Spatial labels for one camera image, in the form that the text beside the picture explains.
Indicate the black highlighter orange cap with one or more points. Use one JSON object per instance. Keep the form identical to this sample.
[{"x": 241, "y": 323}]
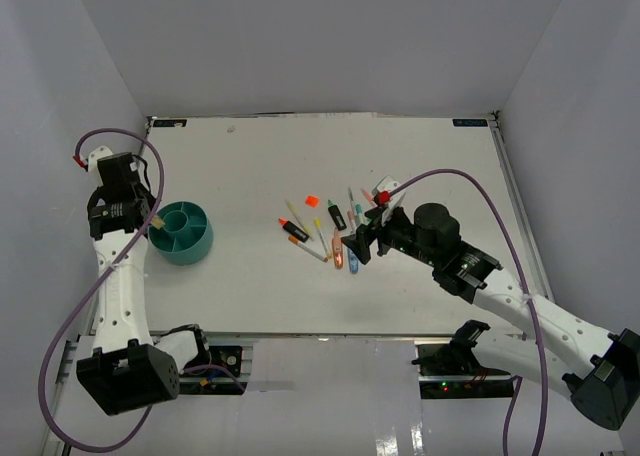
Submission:
[{"x": 293, "y": 230}]

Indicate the right black logo sticker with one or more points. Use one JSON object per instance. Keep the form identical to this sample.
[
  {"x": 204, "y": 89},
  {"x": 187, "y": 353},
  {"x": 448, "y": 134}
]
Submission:
[{"x": 469, "y": 122}]

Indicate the white marker yellow cap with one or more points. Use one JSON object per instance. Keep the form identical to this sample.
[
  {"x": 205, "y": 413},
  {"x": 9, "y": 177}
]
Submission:
[{"x": 324, "y": 242}]

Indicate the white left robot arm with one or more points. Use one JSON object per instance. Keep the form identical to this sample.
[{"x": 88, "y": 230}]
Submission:
[{"x": 128, "y": 369}]

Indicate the right aluminium table rail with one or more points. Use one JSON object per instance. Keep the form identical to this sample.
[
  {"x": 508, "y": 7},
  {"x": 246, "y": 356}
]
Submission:
[{"x": 534, "y": 260}]

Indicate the left aluminium table rail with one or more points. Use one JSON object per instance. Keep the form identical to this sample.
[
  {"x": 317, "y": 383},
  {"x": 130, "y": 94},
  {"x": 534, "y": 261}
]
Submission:
[{"x": 101, "y": 279}]

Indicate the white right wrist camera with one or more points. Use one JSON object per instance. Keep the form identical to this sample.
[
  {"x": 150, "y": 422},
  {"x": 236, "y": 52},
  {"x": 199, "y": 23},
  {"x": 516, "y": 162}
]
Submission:
[{"x": 388, "y": 194}]

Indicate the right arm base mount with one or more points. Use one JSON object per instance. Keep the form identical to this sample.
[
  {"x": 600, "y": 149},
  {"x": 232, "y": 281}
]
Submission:
[{"x": 449, "y": 370}]

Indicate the orange translucent cap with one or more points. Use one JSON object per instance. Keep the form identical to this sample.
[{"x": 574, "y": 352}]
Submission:
[{"x": 312, "y": 201}]

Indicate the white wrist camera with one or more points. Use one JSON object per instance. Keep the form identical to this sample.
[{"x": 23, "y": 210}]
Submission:
[
  {"x": 388, "y": 194},
  {"x": 89, "y": 163}
]

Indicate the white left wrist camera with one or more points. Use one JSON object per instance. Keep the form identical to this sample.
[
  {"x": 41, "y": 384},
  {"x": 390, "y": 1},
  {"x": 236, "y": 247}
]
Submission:
[{"x": 89, "y": 163}]

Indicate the clear green gel pen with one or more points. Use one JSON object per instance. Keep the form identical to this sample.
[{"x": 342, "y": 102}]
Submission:
[{"x": 356, "y": 208}]

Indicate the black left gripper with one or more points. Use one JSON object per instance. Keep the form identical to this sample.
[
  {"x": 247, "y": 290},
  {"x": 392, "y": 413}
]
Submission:
[{"x": 148, "y": 195}]

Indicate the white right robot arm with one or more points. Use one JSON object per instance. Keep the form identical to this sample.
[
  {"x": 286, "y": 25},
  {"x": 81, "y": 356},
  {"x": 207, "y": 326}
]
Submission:
[{"x": 596, "y": 369}]

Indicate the teal round divided organizer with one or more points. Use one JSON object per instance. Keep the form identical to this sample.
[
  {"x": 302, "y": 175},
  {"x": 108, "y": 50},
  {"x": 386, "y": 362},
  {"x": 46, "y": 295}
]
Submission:
[{"x": 187, "y": 235}]

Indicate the clear orange gel pen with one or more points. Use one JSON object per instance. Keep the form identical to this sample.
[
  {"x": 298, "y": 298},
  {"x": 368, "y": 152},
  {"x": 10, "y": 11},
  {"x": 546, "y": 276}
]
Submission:
[{"x": 368, "y": 197}]

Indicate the left black logo sticker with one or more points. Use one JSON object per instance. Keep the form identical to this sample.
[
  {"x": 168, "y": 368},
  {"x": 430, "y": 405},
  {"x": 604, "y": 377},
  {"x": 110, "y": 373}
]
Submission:
[{"x": 169, "y": 123}]

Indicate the white marker orange cap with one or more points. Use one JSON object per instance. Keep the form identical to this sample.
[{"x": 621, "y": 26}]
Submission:
[{"x": 308, "y": 249}]

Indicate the pink and white pen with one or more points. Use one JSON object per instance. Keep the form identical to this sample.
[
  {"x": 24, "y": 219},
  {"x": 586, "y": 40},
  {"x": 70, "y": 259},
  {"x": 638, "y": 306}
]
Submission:
[{"x": 352, "y": 221}]

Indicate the blue transparent highlighter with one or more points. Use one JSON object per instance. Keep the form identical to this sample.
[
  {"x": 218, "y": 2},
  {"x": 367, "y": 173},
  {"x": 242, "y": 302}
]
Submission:
[{"x": 352, "y": 261}]

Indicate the black highlighter green cap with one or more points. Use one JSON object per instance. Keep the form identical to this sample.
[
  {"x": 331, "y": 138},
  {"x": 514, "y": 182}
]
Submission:
[{"x": 336, "y": 216}]

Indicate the aluminium table rail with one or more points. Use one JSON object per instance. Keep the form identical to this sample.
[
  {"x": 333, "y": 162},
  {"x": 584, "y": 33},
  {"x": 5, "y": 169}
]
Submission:
[
  {"x": 101, "y": 279},
  {"x": 534, "y": 260}
]

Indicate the clear tape roll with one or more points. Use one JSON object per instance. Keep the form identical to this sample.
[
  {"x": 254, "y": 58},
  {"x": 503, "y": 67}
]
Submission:
[{"x": 157, "y": 222}]

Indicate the orange transparent highlighter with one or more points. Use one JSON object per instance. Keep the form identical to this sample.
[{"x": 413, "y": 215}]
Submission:
[{"x": 337, "y": 250}]

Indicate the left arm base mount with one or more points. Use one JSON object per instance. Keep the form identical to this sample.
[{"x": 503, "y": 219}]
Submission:
[{"x": 224, "y": 372}]

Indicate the black logo sticker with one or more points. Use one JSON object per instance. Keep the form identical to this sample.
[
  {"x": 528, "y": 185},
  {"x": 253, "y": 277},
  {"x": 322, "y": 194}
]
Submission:
[
  {"x": 469, "y": 122},
  {"x": 169, "y": 123}
]

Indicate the clear yellow gel pen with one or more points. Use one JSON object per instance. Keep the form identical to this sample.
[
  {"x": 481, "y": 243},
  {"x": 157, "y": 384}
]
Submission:
[{"x": 299, "y": 219}]

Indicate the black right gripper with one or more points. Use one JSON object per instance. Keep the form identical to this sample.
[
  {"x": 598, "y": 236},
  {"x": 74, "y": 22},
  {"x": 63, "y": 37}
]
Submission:
[{"x": 365, "y": 236}]

